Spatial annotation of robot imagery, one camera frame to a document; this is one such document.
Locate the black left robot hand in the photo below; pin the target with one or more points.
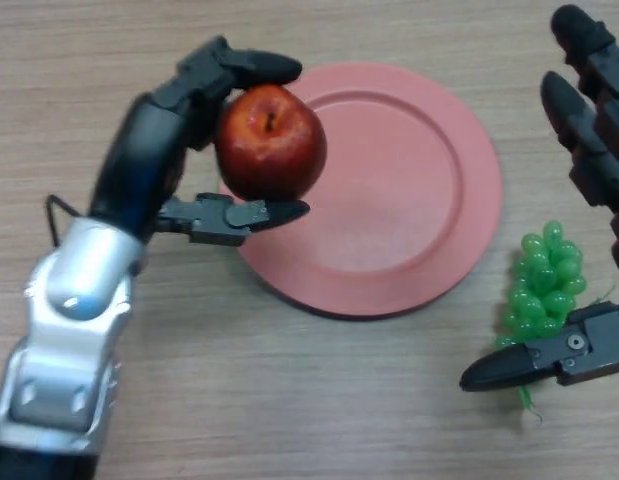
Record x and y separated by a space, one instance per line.
139 155

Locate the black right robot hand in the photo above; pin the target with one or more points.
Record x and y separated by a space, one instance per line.
604 150

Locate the red apple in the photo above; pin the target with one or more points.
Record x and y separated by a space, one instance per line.
274 150

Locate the pink round plate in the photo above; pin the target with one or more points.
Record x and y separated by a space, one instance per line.
399 210

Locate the green grape bunch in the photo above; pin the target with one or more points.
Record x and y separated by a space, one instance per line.
539 295

